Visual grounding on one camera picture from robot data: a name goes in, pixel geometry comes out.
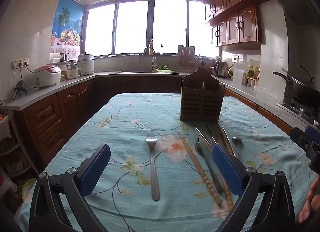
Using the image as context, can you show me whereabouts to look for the tropical fruit printed blind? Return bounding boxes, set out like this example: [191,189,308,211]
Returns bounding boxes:
[51,0,86,54]

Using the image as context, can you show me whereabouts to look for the person's right hand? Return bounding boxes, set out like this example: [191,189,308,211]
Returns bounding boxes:
[299,179,320,224]

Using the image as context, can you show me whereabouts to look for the wooden wall cabinets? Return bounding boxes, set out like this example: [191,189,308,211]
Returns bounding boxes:
[201,0,288,48]

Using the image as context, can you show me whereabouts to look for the wooden knife rack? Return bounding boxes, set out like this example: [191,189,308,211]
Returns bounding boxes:
[177,45,201,68]

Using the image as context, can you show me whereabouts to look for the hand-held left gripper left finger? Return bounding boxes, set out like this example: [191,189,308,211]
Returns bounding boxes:
[29,143,111,232]

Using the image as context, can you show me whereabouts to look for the white electric pot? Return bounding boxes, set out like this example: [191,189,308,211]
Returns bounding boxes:
[77,54,95,76]

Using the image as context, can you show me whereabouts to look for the chrome kitchen faucet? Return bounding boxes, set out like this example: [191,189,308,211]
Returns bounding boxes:
[143,46,157,71]

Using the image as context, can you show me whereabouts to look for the white plastic container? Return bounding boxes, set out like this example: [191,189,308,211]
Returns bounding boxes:
[232,69,245,85]

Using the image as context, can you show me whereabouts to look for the kitchen window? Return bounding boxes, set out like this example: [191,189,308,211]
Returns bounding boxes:
[84,0,221,58]

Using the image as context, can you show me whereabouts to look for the teal floral tablecloth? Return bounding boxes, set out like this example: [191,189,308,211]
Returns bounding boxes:
[19,93,312,232]

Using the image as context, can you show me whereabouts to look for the cooking oil bottles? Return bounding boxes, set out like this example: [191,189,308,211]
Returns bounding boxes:
[244,65,261,89]

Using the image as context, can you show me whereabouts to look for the stainless steel spoon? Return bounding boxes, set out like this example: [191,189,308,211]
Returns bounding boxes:
[232,136,244,160]

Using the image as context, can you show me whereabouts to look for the steel electric kettle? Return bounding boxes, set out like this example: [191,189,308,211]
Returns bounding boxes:
[214,57,228,79]

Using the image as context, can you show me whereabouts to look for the green plastic bowl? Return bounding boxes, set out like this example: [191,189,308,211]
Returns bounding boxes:
[21,178,38,202]

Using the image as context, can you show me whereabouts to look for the white pink rice cooker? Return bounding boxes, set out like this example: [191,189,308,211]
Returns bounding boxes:
[33,64,62,88]

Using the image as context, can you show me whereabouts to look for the green vegetables in basket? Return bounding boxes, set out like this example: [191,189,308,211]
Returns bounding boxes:
[153,65,173,73]

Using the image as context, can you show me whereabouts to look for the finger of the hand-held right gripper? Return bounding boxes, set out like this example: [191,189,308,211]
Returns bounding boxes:
[290,127,312,151]
[305,126,320,145]

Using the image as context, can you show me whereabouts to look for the small white steamer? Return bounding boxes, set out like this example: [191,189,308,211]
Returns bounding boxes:
[64,62,83,80]

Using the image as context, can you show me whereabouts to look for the black wok with lid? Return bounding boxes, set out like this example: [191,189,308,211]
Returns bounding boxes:
[272,64,320,108]

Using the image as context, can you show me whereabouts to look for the wooden utensil holder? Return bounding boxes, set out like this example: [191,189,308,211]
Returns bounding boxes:
[180,67,225,122]

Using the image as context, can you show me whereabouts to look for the wire storage shelf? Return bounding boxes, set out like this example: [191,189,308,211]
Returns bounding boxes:
[0,111,41,199]

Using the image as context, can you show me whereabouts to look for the wall power outlet strip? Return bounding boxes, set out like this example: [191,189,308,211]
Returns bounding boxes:
[11,58,29,70]

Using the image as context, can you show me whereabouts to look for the stainless steel fork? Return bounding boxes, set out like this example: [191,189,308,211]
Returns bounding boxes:
[145,136,160,201]
[194,136,224,195]

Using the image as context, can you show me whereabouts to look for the gas stove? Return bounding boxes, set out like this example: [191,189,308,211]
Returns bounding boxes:
[276,96,320,125]

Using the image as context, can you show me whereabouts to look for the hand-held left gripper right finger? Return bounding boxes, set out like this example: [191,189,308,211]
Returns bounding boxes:
[212,143,295,232]

